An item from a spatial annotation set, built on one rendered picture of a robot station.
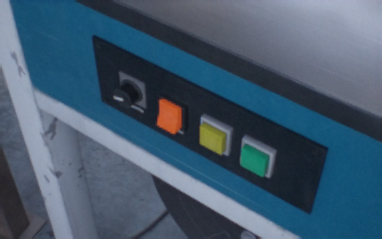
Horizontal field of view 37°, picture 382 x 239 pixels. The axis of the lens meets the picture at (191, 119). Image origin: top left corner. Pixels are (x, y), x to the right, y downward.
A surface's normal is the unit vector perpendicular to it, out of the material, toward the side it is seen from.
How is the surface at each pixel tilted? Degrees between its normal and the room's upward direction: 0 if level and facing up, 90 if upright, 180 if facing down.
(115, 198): 0
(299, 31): 0
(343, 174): 90
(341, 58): 0
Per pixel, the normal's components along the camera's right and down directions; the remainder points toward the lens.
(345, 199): -0.59, 0.59
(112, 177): 0.00, -0.70
